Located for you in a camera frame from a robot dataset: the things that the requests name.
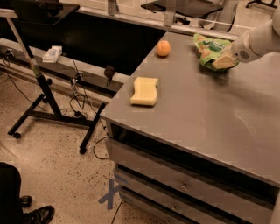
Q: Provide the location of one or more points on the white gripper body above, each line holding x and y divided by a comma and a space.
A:
241, 50

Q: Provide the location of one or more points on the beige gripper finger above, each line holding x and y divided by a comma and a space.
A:
224, 61

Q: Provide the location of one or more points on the green rice chip bag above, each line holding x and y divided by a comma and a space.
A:
210, 49

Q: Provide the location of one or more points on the yellow sponge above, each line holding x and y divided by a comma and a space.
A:
145, 91

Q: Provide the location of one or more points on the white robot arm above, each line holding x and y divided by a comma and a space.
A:
271, 32

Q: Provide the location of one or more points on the orange fruit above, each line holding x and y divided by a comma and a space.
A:
163, 48

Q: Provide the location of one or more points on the grey drawer cabinet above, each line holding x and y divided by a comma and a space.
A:
208, 151

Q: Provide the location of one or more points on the black clamp on ledge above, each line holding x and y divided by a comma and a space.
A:
109, 72

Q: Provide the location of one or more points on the white box on ledge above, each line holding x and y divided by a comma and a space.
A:
53, 54

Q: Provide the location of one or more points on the black rolling stand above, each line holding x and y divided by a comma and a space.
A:
47, 95

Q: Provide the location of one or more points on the black shoe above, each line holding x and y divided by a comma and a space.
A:
42, 215
26, 201

